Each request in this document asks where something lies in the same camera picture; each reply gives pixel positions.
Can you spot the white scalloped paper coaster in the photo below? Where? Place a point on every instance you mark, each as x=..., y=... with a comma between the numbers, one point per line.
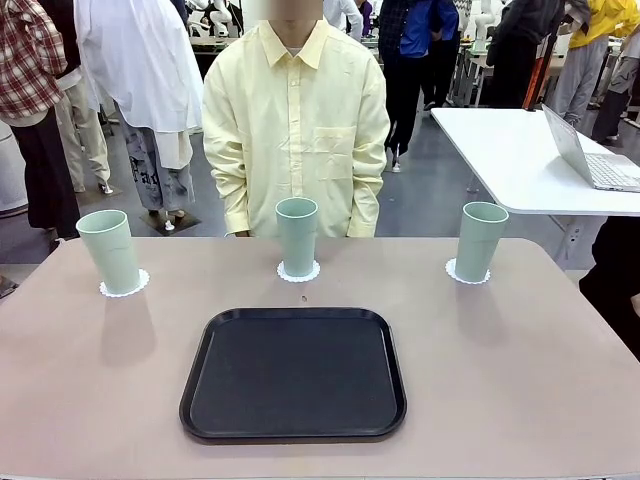
x=144, y=285
x=299, y=280
x=450, y=270

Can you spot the person in red plaid shirt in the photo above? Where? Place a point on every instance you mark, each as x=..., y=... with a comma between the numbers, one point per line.
x=25, y=60

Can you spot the person in blue jacket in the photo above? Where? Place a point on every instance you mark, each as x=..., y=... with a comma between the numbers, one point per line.
x=415, y=30

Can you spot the person in yellow shirt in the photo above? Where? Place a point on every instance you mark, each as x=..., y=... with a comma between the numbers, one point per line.
x=295, y=100

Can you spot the silver open laptop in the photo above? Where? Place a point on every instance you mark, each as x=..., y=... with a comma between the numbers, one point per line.
x=565, y=140

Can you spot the orange and black pole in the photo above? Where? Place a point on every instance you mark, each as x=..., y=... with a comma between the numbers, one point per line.
x=535, y=80

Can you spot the person in black coat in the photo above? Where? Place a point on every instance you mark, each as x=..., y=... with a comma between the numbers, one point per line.
x=515, y=50

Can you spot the grey printed trousers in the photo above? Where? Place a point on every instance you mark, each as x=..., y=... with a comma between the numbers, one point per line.
x=150, y=170

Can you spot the person in yellow jacket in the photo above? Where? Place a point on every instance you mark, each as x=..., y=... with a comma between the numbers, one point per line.
x=600, y=20

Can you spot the cream garment hem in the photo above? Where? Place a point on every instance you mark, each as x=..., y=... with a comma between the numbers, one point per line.
x=172, y=150

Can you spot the black fabric covered bulk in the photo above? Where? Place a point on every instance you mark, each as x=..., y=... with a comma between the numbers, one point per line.
x=615, y=280

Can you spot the white oversized shirt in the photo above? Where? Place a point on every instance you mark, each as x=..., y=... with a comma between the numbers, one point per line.
x=140, y=65

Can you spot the white table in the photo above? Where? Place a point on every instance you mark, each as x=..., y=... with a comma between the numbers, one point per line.
x=490, y=150

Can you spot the mint green plastic cup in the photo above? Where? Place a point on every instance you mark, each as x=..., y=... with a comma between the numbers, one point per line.
x=297, y=240
x=112, y=260
x=480, y=250

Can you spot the figure in beige trousers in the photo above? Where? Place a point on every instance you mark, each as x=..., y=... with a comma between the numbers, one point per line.
x=85, y=130

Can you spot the white round appliance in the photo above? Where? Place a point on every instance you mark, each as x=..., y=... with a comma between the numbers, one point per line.
x=10, y=170

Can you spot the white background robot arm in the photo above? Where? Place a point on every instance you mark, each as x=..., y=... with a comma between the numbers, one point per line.
x=482, y=25
x=220, y=15

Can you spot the metal mannequin base plate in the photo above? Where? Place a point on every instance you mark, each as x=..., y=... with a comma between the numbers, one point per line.
x=172, y=225

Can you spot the black plastic serving tray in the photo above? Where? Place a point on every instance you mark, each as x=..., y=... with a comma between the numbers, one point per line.
x=295, y=375

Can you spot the person in black trousers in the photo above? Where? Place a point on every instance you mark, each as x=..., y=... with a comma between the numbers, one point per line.
x=610, y=115

